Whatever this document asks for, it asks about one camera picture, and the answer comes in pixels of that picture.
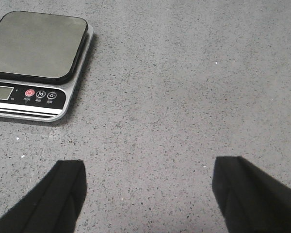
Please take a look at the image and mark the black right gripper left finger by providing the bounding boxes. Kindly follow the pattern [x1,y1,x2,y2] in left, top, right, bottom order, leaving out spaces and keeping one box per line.
[0,160,87,233]

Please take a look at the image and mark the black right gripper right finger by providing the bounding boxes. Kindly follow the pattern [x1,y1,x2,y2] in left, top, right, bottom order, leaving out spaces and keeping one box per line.
[212,156,291,233]

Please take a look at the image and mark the silver black kitchen scale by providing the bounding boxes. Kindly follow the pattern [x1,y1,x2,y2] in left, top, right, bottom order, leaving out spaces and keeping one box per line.
[0,11,94,122]

